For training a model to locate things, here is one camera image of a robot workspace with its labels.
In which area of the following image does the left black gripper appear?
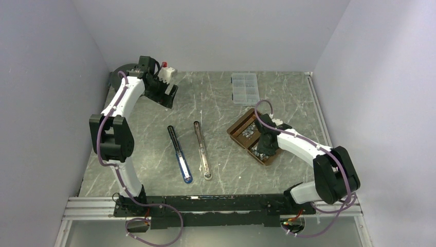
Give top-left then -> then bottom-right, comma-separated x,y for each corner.
143,75 -> 178,109

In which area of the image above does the brown staple tray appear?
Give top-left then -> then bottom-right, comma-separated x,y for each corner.
227,108 -> 282,166

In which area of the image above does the black beige stapler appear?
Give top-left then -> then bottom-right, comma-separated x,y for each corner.
193,121 -> 212,181

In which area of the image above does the blue stapler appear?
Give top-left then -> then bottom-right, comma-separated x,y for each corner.
167,125 -> 193,184

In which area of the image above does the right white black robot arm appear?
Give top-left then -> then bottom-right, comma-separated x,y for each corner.
255,118 -> 360,214

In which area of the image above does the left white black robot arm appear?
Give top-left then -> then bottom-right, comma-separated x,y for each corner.
89,56 -> 178,216

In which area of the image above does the black filament spool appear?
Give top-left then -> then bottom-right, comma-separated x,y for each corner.
109,63 -> 138,91

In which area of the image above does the clear plastic organizer box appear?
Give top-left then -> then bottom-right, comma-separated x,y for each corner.
231,73 -> 260,106

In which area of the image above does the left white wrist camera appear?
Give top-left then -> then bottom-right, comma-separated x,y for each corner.
157,62 -> 178,84

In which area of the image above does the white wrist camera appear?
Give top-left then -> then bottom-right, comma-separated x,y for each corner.
157,62 -> 178,84
272,118 -> 283,126

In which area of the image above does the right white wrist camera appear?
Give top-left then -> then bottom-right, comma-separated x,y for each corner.
272,118 -> 283,126

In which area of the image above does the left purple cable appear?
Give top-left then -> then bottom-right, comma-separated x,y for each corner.
96,70 -> 184,247

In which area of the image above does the purple cable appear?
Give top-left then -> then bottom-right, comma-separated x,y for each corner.
255,99 -> 358,239
96,70 -> 184,247

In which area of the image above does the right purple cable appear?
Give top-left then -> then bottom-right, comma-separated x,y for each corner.
255,99 -> 358,239

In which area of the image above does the aluminium frame rail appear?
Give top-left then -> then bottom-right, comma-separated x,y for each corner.
62,197 -> 364,221

